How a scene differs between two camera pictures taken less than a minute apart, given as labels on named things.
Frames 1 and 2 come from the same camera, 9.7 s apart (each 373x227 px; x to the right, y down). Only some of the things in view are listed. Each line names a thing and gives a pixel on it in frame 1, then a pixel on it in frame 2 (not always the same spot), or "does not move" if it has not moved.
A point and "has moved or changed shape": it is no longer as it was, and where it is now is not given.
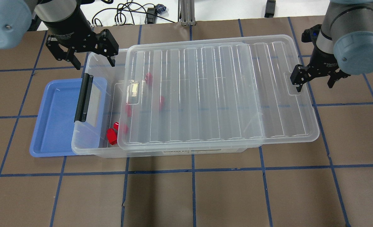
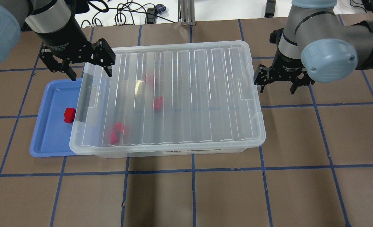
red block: (128, 109) to (69, 115)
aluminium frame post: (186, 12) does not move
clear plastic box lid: (212, 92) has moved or changed shape
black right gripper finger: (336, 76) to (305, 81)
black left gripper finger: (108, 46) to (106, 55)
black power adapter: (270, 8) does not move
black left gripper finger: (52, 44) to (50, 60)
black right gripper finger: (300, 75) to (261, 77)
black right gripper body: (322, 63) to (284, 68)
